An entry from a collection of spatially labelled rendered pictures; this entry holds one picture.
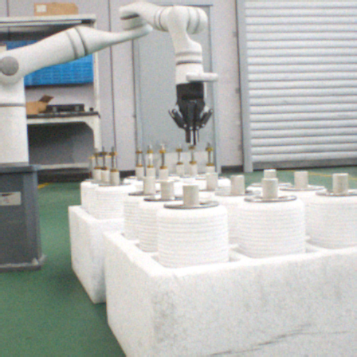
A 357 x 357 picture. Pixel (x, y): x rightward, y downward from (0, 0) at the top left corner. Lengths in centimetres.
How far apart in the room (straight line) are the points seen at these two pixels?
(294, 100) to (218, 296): 621
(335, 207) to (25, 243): 102
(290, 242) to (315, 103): 622
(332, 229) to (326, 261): 7
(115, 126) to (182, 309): 592
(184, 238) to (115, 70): 596
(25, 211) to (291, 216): 99
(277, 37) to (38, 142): 318
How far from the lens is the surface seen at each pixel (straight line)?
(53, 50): 163
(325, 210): 79
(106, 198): 121
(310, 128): 690
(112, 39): 168
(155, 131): 654
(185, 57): 141
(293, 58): 690
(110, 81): 659
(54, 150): 658
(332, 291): 76
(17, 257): 160
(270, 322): 72
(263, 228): 73
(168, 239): 70
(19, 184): 158
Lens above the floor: 33
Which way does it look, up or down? 3 degrees down
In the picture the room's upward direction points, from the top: 3 degrees counter-clockwise
